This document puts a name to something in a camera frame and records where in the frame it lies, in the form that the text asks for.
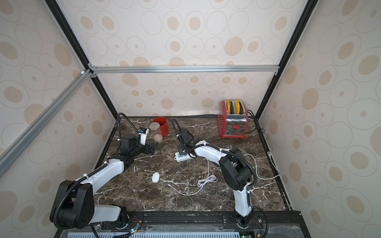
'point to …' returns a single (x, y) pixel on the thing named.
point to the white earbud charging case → (155, 177)
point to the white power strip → (179, 158)
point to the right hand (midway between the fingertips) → (188, 147)
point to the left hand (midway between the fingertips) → (153, 139)
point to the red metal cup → (163, 123)
